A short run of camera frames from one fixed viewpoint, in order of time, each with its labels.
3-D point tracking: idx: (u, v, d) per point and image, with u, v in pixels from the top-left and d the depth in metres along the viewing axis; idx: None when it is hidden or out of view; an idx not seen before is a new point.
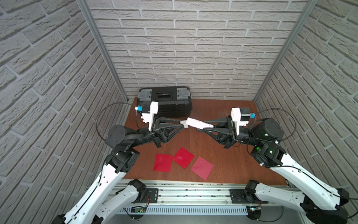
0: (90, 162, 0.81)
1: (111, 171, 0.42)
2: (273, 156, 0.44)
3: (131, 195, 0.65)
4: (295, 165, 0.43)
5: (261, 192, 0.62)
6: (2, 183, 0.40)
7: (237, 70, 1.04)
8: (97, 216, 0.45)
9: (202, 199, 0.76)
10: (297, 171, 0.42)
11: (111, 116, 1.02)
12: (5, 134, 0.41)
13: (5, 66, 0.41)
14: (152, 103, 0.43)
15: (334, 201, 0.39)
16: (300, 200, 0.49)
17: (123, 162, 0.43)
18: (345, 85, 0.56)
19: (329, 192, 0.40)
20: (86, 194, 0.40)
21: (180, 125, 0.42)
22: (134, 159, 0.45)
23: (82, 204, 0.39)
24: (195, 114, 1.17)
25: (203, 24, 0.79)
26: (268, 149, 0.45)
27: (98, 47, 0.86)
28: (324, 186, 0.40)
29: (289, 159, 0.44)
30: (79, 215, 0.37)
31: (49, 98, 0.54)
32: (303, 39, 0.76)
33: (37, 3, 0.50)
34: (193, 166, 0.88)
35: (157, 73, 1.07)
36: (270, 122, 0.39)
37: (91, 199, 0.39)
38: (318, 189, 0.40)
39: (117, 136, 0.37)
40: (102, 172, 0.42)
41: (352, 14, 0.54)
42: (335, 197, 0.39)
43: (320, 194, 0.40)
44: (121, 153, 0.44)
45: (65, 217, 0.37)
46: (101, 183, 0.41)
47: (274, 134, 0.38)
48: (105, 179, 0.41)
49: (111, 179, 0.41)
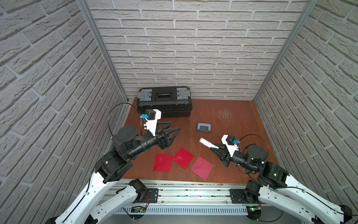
0: (90, 162, 0.81)
1: (99, 181, 0.40)
2: (278, 178, 0.49)
3: (129, 197, 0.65)
4: (299, 185, 0.48)
5: (266, 198, 0.62)
6: (2, 183, 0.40)
7: (237, 70, 1.04)
8: (92, 217, 0.46)
9: (202, 198, 0.76)
10: (300, 192, 0.47)
11: (111, 116, 1.02)
12: (5, 134, 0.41)
13: (5, 66, 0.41)
14: (157, 112, 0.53)
15: (338, 218, 0.43)
16: (312, 215, 0.51)
17: (111, 171, 0.40)
18: (345, 85, 0.56)
19: (333, 210, 0.44)
20: (74, 202, 0.39)
21: (178, 129, 0.51)
22: (125, 168, 0.42)
23: (73, 210, 0.38)
24: (195, 115, 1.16)
25: (203, 24, 0.79)
26: (272, 172, 0.50)
27: (98, 47, 0.86)
28: (328, 204, 0.45)
29: (292, 180, 0.49)
30: (68, 222, 0.37)
31: (49, 98, 0.54)
32: (304, 39, 0.76)
33: (37, 3, 0.50)
34: (193, 166, 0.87)
35: (157, 73, 1.07)
36: (253, 147, 0.50)
37: (79, 206, 0.38)
38: (322, 207, 0.44)
39: (128, 134, 0.39)
40: (91, 181, 0.40)
41: (352, 14, 0.54)
42: (339, 214, 0.43)
43: (325, 212, 0.44)
44: (110, 162, 0.41)
45: (54, 222, 0.38)
46: (89, 192, 0.39)
47: (258, 156, 0.48)
48: (93, 189, 0.39)
49: (99, 189, 0.39)
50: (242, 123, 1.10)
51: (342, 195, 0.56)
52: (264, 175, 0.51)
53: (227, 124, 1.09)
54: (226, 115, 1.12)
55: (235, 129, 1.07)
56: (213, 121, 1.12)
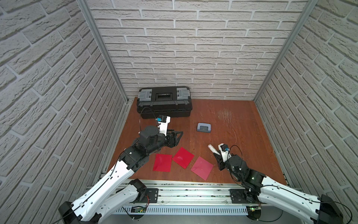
0: (90, 162, 0.81)
1: (123, 167, 0.46)
2: (255, 181, 0.60)
3: (131, 195, 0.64)
4: (274, 184, 0.56)
5: (265, 197, 0.62)
6: (2, 183, 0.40)
7: (237, 70, 1.04)
8: (96, 213, 0.46)
9: (203, 198, 0.76)
10: (276, 188, 0.55)
11: (111, 116, 1.02)
12: (5, 134, 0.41)
13: (5, 66, 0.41)
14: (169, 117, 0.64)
15: (314, 206, 0.46)
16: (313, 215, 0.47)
17: (135, 160, 0.48)
18: (345, 85, 0.56)
19: (309, 200, 0.48)
20: (97, 185, 0.43)
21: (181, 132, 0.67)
22: (144, 160, 0.51)
23: (92, 193, 0.41)
24: (195, 115, 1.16)
25: (203, 24, 0.79)
26: (250, 177, 0.62)
27: (98, 47, 0.86)
28: (303, 196, 0.50)
29: (270, 179, 0.58)
30: (87, 204, 0.40)
31: (49, 98, 0.54)
32: (303, 39, 0.76)
33: (37, 3, 0.50)
34: (193, 166, 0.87)
35: (157, 73, 1.07)
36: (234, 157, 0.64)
37: (100, 189, 0.42)
38: (297, 199, 0.50)
39: (152, 129, 0.50)
40: (115, 167, 0.46)
41: (352, 14, 0.54)
42: (315, 203, 0.47)
43: (300, 203, 0.49)
44: (133, 153, 0.49)
45: (72, 204, 0.39)
46: (112, 177, 0.44)
47: (236, 164, 0.61)
48: (116, 174, 0.45)
49: (121, 174, 0.45)
50: (242, 123, 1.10)
51: (342, 195, 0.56)
52: (246, 180, 0.63)
53: (227, 124, 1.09)
54: (226, 115, 1.12)
55: (235, 129, 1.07)
56: (213, 121, 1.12)
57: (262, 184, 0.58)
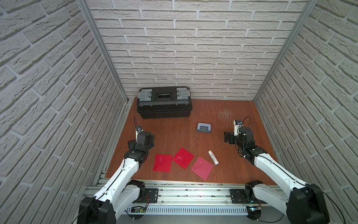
0: (90, 162, 0.81)
1: (131, 162, 0.54)
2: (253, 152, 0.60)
3: (134, 191, 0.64)
4: (271, 160, 0.55)
5: (260, 189, 0.62)
6: (2, 183, 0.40)
7: (237, 70, 1.04)
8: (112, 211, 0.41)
9: (203, 199, 0.76)
10: (268, 162, 0.55)
11: (111, 116, 1.02)
12: (5, 134, 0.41)
13: (5, 66, 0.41)
14: None
15: (294, 185, 0.44)
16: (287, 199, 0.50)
17: (140, 155, 0.58)
18: (345, 85, 0.56)
19: (294, 180, 0.46)
20: (112, 178, 0.47)
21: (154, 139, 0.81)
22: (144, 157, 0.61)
23: (110, 185, 0.45)
24: (196, 115, 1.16)
25: (203, 24, 0.79)
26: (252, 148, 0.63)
27: (98, 47, 0.86)
28: (291, 176, 0.47)
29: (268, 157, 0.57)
30: (110, 191, 0.43)
31: (49, 98, 0.54)
32: (303, 39, 0.76)
33: (37, 3, 0.50)
34: (193, 166, 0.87)
35: (157, 73, 1.07)
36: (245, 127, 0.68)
37: (118, 179, 0.47)
38: (283, 175, 0.48)
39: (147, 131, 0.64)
40: (126, 163, 0.53)
41: (352, 14, 0.54)
42: (298, 183, 0.44)
43: (284, 179, 0.47)
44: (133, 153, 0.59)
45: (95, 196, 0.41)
46: (124, 169, 0.51)
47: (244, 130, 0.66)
48: (127, 166, 0.52)
49: (133, 165, 0.54)
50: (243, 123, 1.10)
51: (342, 195, 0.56)
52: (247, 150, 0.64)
53: (228, 124, 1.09)
54: (227, 116, 1.12)
55: None
56: (213, 121, 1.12)
57: (258, 155, 0.59)
